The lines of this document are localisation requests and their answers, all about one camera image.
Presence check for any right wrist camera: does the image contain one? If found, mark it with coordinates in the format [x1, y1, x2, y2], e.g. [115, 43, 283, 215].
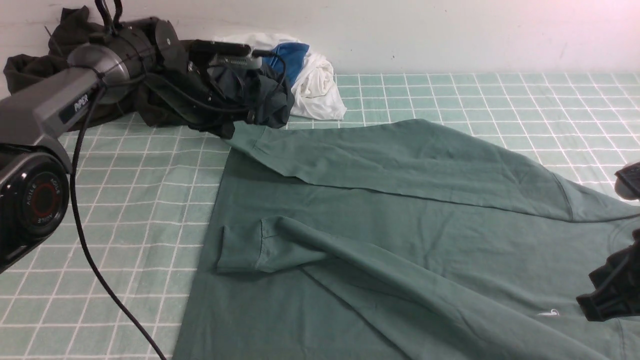
[614, 162, 640, 201]

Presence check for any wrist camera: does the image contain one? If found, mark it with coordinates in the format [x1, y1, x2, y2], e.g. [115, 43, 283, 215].
[188, 39, 275, 69]
[614, 162, 640, 201]

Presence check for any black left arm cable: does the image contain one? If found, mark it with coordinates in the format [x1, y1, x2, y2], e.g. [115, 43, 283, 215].
[69, 50, 288, 360]

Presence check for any white crumpled garment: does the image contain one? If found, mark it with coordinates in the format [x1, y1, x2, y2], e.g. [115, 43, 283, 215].
[214, 32, 347, 121]

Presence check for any blue crumpled garment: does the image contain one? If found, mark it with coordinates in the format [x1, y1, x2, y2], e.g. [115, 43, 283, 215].
[262, 42, 310, 85]

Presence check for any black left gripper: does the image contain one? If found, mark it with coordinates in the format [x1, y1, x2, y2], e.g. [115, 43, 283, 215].
[145, 41, 250, 139]

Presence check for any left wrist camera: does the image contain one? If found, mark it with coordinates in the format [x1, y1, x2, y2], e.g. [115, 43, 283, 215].
[188, 39, 275, 69]

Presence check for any dark green crumpled garment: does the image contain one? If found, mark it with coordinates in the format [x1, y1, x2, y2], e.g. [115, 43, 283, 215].
[162, 65, 295, 129]

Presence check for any green grid-pattern tablecloth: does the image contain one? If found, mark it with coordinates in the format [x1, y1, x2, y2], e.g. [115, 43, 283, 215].
[0, 72, 640, 360]

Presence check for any green long-sleeve top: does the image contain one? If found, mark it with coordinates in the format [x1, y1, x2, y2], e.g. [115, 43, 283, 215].
[173, 120, 639, 360]

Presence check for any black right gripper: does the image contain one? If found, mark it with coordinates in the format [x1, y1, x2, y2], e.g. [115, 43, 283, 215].
[576, 230, 640, 322]

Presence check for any dark olive crumpled garment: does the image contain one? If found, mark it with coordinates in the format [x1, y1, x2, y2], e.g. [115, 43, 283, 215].
[3, 6, 174, 127]

